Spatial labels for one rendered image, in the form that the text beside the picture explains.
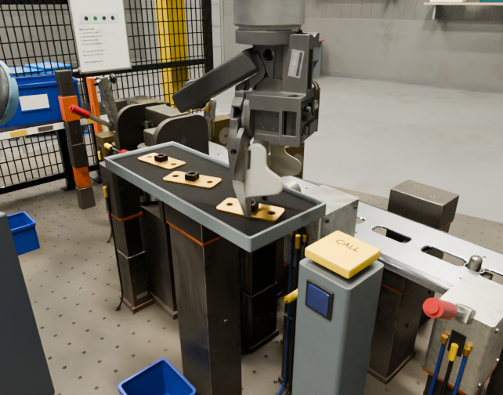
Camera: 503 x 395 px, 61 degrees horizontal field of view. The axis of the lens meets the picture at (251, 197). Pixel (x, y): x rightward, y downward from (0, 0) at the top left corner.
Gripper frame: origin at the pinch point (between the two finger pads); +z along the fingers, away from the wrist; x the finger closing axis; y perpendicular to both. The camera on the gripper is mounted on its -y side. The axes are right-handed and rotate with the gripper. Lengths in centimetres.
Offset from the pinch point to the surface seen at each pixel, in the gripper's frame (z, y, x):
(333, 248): 2.0, 12.0, -4.7
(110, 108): 5, -67, 48
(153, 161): 1.5, -22.4, 9.4
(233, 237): 2.3, 0.6, -6.4
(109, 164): 1.9, -28.9, 5.8
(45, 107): 10, -103, 56
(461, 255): 18.0, 27.5, 28.7
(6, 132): 15, -106, 42
